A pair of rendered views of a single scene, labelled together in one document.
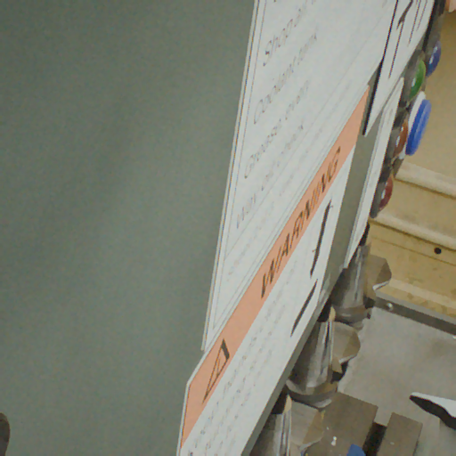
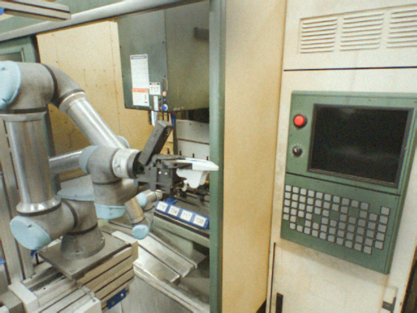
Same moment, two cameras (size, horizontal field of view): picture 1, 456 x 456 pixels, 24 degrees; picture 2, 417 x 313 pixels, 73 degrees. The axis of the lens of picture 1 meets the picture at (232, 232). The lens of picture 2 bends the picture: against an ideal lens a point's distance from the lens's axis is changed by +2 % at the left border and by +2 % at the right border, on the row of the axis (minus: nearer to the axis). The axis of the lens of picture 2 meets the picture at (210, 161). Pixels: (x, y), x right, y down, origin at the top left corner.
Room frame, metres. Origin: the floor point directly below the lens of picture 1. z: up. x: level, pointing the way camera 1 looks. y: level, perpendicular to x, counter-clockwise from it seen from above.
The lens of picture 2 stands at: (1.37, -1.60, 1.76)
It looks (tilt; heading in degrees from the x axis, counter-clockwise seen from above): 16 degrees down; 112
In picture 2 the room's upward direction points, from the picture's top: straight up
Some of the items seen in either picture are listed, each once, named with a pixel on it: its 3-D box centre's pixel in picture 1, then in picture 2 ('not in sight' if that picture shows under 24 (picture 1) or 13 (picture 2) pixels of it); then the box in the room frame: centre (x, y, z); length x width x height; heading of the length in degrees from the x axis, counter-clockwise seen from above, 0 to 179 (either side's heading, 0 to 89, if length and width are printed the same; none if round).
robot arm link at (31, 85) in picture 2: not in sight; (32, 160); (0.59, -1.05, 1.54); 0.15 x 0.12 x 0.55; 91
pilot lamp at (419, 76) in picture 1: (413, 79); not in sight; (0.42, -0.07, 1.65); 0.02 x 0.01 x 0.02; 164
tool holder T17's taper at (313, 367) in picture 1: (313, 339); not in sight; (0.65, -0.08, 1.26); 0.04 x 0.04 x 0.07
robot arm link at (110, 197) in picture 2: not in sight; (113, 194); (0.86, -1.03, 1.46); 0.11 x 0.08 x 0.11; 91
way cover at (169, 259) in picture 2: not in sight; (139, 245); (0.32, -0.24, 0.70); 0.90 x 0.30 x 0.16; 164
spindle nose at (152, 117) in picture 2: not in sight; (158, 115); (0.24, 0.20, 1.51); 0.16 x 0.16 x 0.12
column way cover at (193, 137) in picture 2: not in sight; (197, 150); (0.36, 0.63, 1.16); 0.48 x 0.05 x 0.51; 164
